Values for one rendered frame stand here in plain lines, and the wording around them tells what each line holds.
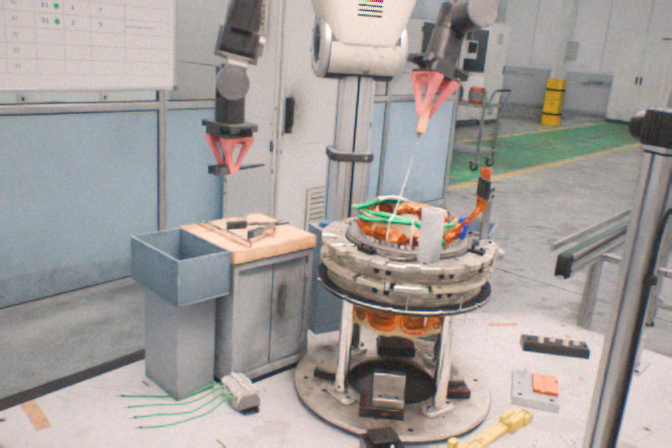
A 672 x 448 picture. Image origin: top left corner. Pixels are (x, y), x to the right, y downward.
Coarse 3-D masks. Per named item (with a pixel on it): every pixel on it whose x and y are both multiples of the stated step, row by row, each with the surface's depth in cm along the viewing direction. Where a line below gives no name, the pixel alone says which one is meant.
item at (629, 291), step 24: (648, 168) 69; (648, 192) 69; (648, 216) 69; (648, 240) 70; (624, 264) 72; (648, 264) 71; (624, 288) 73; (624, 312) 73; (624, 336) 73; (600, 360) 76; (624, 360) 74; (600, 384) 76; (624, 384) 75; (600, 408) 77; (624, 408) 76; (600, 432) 77
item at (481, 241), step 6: (486, 210) 116; (486, 216) 116; (486, 222) 117; (480, 228) 117; (486, 228) 117; (480, 234) 117; (486, 234) 118; (474, 240) 118; (480, 240) 117; (486, 240) 118; (480, 246) 117
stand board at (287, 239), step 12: (252, 216) 137; (264, 216) 137; (192, 228) 125; (204, 228) 126; (252, 228) 128; (276, 228) 130; (288, 228) 130; (216, 240) 119; (228, 240) 120; (252, 240) 121; (264, 240) 121; (276, 240) 122; (288, 240) 123; (300, 240) 124; (312, 240) 127; (240, 252) 114; (252, 252) 116; (264, 252) 118; (276, 252) 121; (288, 252) 123
